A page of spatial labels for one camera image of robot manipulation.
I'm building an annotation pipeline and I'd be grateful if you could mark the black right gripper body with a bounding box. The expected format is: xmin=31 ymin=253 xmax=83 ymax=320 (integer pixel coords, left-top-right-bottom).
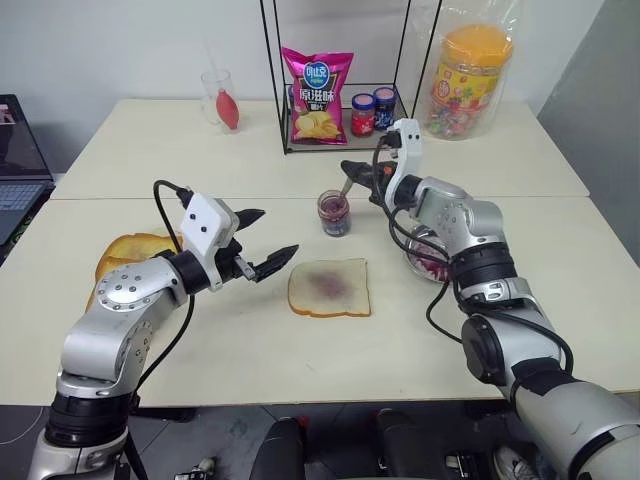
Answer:
xmin=368 ymin=158 xmax=400 ymax=207

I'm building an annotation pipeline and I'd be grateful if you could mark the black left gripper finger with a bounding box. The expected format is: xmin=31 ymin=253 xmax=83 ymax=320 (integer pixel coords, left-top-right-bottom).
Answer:
xmin=251 ymin=243 xmax=301 ymax=283
xmin=234 ymin=207 xmax=265 ymax=233

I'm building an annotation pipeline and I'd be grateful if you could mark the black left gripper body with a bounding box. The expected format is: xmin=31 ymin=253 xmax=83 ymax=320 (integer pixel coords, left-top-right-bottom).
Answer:
xmin=214 ymin=213 xmax=258 ymax=287

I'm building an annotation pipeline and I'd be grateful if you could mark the open glass jam jar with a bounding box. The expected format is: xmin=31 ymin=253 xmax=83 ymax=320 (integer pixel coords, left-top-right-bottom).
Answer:
xmin=317 ymin=189 xmax=353 ymax=238

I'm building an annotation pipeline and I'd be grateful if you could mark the red jam jar pink lid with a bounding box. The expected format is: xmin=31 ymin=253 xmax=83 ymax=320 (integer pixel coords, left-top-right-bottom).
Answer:
xmin=350 ymin=92 xmax=377 ymax=138

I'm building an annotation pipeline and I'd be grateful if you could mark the white bread slice with jam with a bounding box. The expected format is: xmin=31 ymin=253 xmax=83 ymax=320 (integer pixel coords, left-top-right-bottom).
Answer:
xmin=286 ymin=257 xmax=373 ymax=320

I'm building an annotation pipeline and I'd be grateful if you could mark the blue label jam jar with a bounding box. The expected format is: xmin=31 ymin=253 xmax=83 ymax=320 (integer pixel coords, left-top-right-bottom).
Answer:
xmin=374 ymin=86 xmax=399 ymax=133

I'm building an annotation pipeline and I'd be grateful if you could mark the toasted bread slice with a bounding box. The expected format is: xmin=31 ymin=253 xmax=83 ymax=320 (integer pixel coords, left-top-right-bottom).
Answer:
xmin=85 ymin=255 xmax=117 ymax=314
xmin=101 ymin=232 xmax=185 ymax=264

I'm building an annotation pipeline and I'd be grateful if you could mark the pink potato chips bag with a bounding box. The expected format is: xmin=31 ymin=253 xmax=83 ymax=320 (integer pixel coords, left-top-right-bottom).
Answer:
xmin=280 ymin=45 xmax=355 ymax=148

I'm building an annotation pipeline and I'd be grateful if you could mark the glass bowl with purple contents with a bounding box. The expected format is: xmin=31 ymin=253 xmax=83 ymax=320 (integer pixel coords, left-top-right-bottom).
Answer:
xmin=401 ymin=224 xmax=454 ymax=284

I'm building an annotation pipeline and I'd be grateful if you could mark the clear cup with red bulb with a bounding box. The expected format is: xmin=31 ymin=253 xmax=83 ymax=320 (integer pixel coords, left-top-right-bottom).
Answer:
xmin=200 ymin=69 xmax=242 ymax=135

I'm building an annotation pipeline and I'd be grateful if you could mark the candy jar with orange lid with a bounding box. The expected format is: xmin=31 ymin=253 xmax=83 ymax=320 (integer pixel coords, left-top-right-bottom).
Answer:
xmin=424 ymin=24 xmax=515 ymax=142

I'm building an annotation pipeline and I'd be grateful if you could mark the clear plastic bag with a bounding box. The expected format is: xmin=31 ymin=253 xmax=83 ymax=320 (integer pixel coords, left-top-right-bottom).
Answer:
xmin=418 ymin=0 xmax=522 ymax=143

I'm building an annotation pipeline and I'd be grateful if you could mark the dark rounded shape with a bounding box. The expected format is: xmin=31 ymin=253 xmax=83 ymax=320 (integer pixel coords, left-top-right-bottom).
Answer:
xmin=373 ymin=408 xmax=437 ymax=480
xmin=248 ymin=416 xmax=307 ymax=480

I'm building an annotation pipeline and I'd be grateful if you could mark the black laptop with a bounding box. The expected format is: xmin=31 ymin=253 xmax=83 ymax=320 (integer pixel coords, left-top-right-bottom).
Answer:
xmin=0 ymin=94 xmax=56 ymax=247

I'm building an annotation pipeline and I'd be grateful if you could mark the white sneaker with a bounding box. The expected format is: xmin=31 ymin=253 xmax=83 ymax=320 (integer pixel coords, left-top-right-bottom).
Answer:
xmin=491 ymin=444 xmax=542 ymax=480

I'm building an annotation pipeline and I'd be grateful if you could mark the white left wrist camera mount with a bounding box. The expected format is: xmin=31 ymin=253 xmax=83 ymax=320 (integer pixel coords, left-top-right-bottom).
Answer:
xmin=178 ymin=194 xmax=237 ymax=293

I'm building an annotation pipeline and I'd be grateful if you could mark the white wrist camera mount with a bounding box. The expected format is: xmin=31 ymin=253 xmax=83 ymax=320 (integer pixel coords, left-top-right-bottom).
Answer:
xmin=178 ymin=194 xmax=237 ymax=293
xmin=386 ymin=118 xmax=424 ymax=189

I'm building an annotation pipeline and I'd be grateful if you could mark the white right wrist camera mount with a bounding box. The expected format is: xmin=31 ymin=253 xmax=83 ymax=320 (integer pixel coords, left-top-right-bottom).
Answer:
xmin=386 ymin=118 xmax=424 ymax=189

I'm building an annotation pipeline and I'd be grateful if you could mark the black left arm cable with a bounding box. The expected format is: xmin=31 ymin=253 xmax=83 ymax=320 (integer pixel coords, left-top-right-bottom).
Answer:
xmin=127 ymin=178 xmax=196 ymax=480

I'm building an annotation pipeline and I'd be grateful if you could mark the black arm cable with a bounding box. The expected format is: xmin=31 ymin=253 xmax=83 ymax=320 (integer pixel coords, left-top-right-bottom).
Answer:
xmin=373 ymin=130 xmax=575 ymax=374
xmin=127 ymin=178 xmax=196 ymax=480

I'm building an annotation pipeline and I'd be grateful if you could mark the black wire frame rack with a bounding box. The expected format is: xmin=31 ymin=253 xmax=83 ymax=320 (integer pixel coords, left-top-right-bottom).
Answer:
xmin=259 ymin=0 xmax=442 ymax=156

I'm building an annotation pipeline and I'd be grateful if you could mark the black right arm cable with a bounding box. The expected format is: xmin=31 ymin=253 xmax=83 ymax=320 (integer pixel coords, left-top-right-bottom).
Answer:
xmin=373 ymin=130 xmax=575 ymax=374

